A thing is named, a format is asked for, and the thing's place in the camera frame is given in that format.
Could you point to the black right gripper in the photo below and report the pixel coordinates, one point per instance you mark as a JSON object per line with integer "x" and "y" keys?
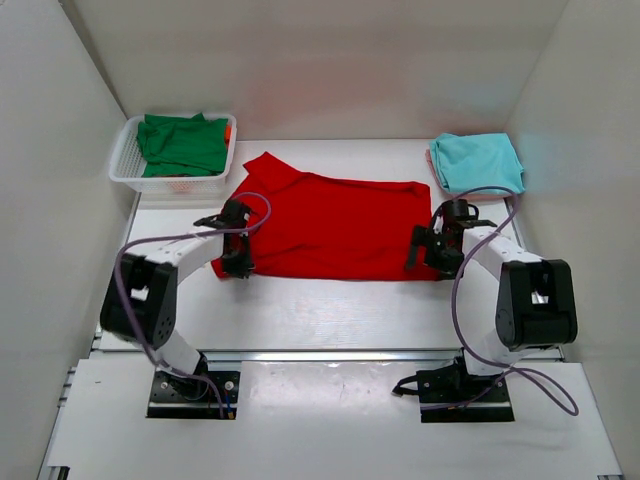
{"x": 435, "y": 245}

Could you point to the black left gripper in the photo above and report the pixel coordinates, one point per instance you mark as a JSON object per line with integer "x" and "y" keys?
{"x": 238, "y": 263}

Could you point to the red t shirt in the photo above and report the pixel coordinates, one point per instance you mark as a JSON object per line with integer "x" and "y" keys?
{"x": 310, "y": 226}

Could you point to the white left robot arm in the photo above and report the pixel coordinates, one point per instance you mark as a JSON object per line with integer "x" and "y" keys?
{"x": 140, "y": 305}

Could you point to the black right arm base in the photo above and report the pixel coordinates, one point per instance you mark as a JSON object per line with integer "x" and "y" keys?
{"x": 450, "y": 394}

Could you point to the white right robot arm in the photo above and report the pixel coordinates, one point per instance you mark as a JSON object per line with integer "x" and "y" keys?
{"x": 535, "y": 307}

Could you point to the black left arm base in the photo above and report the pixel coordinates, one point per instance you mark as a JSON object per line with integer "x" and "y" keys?
{"x": 176, "y": 398}

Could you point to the folded pink t shirt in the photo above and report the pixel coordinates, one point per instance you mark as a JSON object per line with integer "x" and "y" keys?
{"x": 472, "y": 197}

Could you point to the folded teal t shirt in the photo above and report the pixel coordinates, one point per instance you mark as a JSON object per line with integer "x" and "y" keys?
{"x": 487, "y": 162}

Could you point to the orange t shirt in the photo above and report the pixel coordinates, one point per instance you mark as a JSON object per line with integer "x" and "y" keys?
{"x": 227, "y": 135}

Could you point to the green t shirt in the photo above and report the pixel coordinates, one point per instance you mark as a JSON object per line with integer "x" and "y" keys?
{"x": 182, "y": 146}

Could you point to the white plastic basket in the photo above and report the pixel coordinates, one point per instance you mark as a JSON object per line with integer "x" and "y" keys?
{"x": 126, "y": 164}

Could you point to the aluminium table rail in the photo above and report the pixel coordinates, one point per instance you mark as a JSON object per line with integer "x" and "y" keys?
{"x": 329, "y": 356}

